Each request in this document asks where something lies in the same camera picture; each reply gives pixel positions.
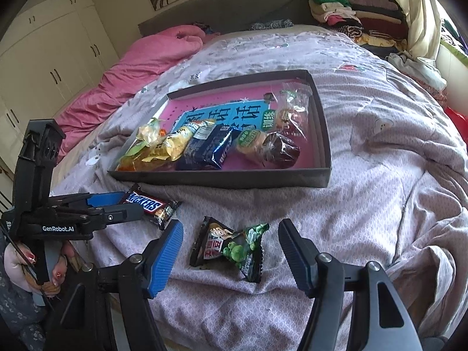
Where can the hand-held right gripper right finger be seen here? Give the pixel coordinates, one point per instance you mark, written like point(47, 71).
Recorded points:
point(294, 259)

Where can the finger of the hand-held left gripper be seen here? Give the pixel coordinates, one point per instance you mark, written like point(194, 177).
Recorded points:
point(117, 214)
point(106, 199)

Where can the red cloth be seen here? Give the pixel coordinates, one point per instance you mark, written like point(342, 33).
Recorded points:
point(459, 124)

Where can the pile of folded clothes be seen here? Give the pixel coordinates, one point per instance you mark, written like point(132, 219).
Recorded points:
point(365, 18)

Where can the person's left hand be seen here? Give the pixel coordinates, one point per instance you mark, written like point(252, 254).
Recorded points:
point(14, 267)

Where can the blue chocolate snack packet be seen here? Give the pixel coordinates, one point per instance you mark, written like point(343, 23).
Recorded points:
point(208, 148)

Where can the black cartoon snack packet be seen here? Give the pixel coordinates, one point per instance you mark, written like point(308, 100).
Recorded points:
point(212, 243)

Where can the brown chocolate bar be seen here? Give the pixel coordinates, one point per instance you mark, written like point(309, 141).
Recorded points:
point(153, 206)

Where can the floral grey quilt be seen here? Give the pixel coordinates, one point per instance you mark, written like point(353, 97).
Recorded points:
point(365, 153)

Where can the clear pastry snack packet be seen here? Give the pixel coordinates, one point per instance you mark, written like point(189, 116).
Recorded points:
point(292, 117)

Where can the dark floral clothing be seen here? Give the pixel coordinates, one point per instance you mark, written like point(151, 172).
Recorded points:
point(18, 318)

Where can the white crumpled cloth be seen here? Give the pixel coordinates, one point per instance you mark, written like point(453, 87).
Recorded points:
point(416, 67)

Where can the dark patterned cloth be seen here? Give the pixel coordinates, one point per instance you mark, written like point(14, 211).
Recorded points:
point(270, 25)

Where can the cream wardrobe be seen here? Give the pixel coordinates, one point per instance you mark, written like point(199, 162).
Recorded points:
point(55, 62)

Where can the dark grey headboard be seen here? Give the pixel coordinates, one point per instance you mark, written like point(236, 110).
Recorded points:
point(237, 7)

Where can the pink blanket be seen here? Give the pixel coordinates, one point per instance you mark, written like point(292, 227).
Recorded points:
point(128, 69)

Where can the clear yellow-green snack packet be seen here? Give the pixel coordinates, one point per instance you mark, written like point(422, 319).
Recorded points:
point(150, 131)

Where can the amber clear snack packet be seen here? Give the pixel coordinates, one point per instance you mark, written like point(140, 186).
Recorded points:
point(128, 162)

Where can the green pea snack packet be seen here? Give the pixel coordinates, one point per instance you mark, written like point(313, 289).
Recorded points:
point(243, 254)

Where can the orange cake snack packet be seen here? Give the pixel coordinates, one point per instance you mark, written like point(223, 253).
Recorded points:
point(252, 142)

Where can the cream curtain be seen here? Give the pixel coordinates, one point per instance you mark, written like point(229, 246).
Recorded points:
point(420, 14)

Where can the yellow snack packet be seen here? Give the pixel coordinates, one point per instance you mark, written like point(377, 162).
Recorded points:
point(172, 146)

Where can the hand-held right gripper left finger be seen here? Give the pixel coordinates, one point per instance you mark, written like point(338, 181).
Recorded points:
point(164, 259)

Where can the dark brown cake packet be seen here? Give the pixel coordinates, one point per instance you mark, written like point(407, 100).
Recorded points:
point(281, 150)

